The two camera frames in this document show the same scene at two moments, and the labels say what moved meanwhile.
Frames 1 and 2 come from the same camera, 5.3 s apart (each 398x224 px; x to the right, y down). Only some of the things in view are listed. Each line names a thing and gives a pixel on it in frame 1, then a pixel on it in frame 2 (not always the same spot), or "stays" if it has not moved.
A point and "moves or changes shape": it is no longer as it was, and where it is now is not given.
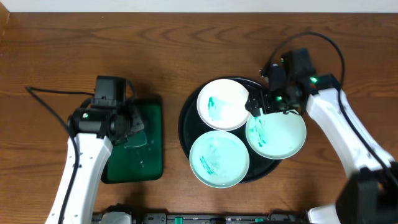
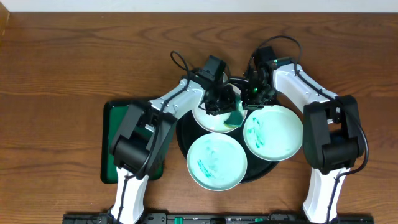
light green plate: x=276 y=135 stays
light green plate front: x=219 y=159 stays
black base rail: x=200 y=218 stays
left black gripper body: x=130 y=123 to x=216 y=106
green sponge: x=138 y=139 moves or changes shape
